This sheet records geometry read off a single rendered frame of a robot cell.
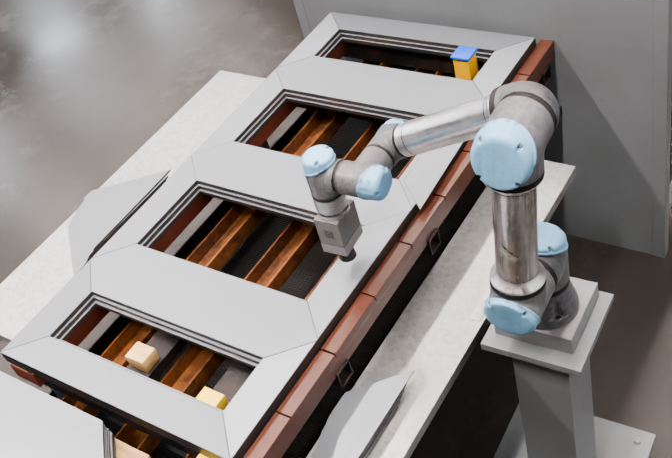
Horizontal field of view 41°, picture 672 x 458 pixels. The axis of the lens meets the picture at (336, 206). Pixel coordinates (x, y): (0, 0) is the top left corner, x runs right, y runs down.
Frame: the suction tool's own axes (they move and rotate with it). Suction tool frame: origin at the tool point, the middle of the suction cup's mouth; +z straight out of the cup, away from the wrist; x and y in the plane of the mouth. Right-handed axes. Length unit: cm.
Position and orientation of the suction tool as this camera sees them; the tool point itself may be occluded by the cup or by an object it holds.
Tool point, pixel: (347, 255)
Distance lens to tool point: 215.7
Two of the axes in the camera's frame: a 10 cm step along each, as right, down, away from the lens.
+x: 8.6, 1.7, -4.8
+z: 2.2, 7.2, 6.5
